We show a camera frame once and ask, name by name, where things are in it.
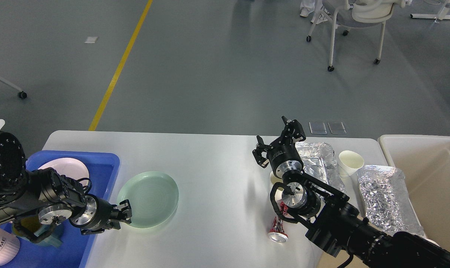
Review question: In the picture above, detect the teal mug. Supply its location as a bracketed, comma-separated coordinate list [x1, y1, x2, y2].
[12, 216, 64, 248]

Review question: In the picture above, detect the crushed red soda can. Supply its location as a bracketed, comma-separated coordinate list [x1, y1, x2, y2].
[267, 216, 288, 243]

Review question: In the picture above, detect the white chair leg with caster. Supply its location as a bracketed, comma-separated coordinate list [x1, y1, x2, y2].
[0, 76, 28, 100]

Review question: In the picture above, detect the blue plastic tray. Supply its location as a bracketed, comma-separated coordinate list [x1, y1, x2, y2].
[3, 150, 120, 268]

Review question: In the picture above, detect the white office chair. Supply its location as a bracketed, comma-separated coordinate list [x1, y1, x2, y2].
[306, 0, 411, 72]

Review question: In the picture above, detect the beige plastic bin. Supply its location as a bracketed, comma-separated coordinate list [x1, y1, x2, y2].
[378, 135, 450, 251]

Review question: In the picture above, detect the floor socket cover right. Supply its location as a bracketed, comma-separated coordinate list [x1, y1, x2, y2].
[327, 122, 347, 134]

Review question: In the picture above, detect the pink plate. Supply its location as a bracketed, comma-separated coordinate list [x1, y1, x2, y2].
[37, 157, 89, 180]

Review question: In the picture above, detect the white paper cup under arm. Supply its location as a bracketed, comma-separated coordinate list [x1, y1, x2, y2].
[269, 171, 283, 205]

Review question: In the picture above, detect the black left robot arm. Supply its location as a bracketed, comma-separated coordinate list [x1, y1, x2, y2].
[0, 131, 133, 243]

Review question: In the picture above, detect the white paper cup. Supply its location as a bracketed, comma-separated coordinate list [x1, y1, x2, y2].
[338, 150, 365, 178]

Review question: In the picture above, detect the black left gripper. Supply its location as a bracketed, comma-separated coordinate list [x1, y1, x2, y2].
[69, 194, 132, 235]

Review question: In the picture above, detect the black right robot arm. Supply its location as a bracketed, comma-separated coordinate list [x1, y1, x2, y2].
[252, 117, 450, 268]

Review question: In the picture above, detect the light green plate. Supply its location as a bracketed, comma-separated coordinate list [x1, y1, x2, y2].
[117, 171, 179, 229]

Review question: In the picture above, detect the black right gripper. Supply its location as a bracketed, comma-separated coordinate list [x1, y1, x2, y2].
[253, 117, 307, 179]

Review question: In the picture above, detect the crumpled aluminium foil tray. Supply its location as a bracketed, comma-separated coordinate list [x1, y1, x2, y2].
[356, 165, 426, 238]

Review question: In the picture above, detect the floor socket cover left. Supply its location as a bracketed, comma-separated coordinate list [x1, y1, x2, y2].
[309, 122, 328, 135]

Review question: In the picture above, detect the floor socket cover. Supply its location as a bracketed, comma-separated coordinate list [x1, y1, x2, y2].
[327, 122, 347, 134]
[309, 122, 328, 135]

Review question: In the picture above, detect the white frame base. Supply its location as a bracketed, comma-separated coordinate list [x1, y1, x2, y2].
[409, 0, 450, 23]

